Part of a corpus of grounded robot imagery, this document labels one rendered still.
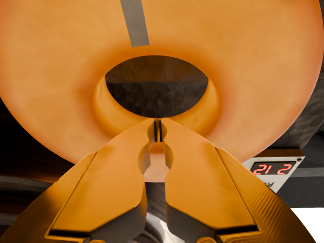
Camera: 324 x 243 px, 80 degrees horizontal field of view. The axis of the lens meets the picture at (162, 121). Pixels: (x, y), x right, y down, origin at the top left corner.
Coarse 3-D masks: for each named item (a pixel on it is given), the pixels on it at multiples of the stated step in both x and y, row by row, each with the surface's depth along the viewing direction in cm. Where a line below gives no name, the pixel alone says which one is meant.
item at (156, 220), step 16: (0, 128) 20; (16, 128) 20; (0, 144) 19; (16, 144) 19; (32, 144) 20; (0, 160) 18; (16, 160) 18; (32, 160) 18; (48, 160) 19; (64, 160) 20; (0, 176) 16; (16, 176) 16; (32, 176) 17; (48, 176) 17; (0, 192) 18; (16, 192) 18; (32, 192) 18; (160, 192) 27; (160, 208) 25; (160, 224) 24; (160, 240) 28; (176, 240) 28
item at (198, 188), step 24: (168, 120) 12; (168, 144) 10; (192, 144) 10; (192, 168) 8; (216, 168) 8; (168, 192) 7; (192, 192) 7; (216, 192) 7; (168, 216) 7; (192, 216) 6; (216, 216) 6; (240, 216) 6; (192, 240) 7
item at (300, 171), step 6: (300, 162) 492; (306, 162) 492; (312, 162) 491; (318, 162) 491; (300, 168) 483; (306, 168) 483; (312, 168) 483; (318, 168) 483; (294, 174) 501; (300, 174) 501; (306, 174) 502; (312, 174) 502; (318, 174) 502
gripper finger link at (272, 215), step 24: (240, 168) 8; (240, 192) 7; (264, 192) 7; (264, 216) 6; (288, 216) 6; (216, 240) 6; (240, 240) 5; (264, 240) 5; (288, 240) 5; (312, 240) 5
